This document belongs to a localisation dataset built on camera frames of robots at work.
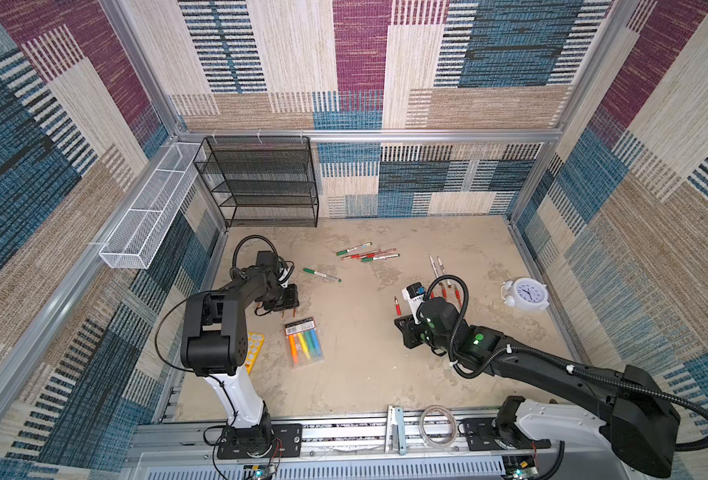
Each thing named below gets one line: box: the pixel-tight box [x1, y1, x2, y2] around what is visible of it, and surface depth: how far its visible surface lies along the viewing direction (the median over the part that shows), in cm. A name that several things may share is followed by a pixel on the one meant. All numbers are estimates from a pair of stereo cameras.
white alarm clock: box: [501, 277, 550, 311], surface depth 98 cm
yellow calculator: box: [245, 331, 265, 375], surface depth 89 cm
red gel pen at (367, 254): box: [340, 248, 397, 261], surface depth 111 cm
